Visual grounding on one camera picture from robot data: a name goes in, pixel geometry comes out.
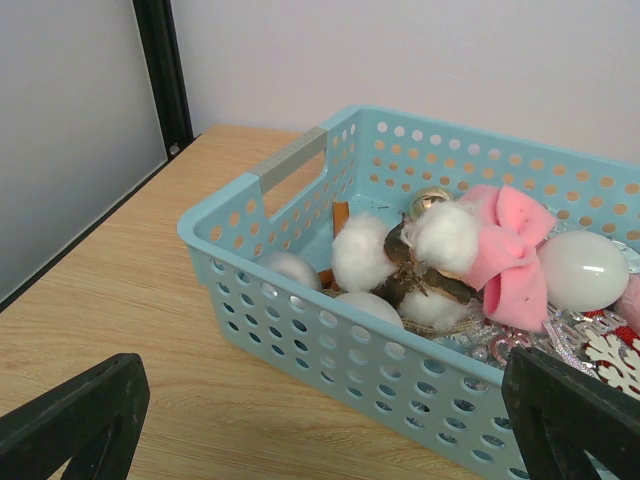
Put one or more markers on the matte white ball ornament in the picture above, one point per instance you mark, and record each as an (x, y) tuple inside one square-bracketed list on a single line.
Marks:
[(372, 305)]

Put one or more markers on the white cotton boll ornament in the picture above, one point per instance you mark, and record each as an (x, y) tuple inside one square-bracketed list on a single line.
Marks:
[(421, 267)]

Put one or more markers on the pink pompom ornament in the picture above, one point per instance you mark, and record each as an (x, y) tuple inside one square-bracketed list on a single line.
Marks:
[(628, 305)]

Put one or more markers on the pink felt bow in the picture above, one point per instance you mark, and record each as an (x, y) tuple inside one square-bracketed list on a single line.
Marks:
[(507, 268)]

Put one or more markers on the white snowflake red ornament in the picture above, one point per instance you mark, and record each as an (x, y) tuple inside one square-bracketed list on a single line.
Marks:
[(613, 357)]

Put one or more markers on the white glossy ball ornament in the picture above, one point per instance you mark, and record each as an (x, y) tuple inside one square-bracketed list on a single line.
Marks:
[(583, 271)]

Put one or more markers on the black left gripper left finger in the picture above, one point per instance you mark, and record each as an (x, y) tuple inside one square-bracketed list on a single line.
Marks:
[(88, 426)]

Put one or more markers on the black frame post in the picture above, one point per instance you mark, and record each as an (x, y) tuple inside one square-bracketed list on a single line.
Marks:
[(160, 45)]

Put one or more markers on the light blue perforated basket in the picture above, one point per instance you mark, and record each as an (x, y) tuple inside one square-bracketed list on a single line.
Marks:
[(375, 160)]

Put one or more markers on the gold jingle bell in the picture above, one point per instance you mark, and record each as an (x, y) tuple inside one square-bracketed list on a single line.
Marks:
[(425, 198)]

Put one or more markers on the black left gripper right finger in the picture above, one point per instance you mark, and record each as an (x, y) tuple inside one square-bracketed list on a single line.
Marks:
[(562, 418)]

